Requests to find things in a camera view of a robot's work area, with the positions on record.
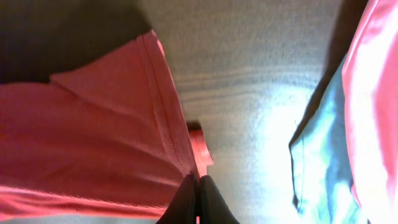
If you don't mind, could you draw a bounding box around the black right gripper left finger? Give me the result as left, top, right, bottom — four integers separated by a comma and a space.
156, 174, 197, 224

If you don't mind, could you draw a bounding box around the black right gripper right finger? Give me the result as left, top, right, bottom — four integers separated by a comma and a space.
200, 175, 239, 224

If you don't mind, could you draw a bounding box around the orange soccer t-shirt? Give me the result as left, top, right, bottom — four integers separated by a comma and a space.
1, 31, 213, 220

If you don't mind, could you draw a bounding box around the grey shirt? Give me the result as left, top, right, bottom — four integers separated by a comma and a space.
290, 66, 368, 224

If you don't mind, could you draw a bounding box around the pink shirt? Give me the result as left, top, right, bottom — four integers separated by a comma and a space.
342, 0, 397, 223

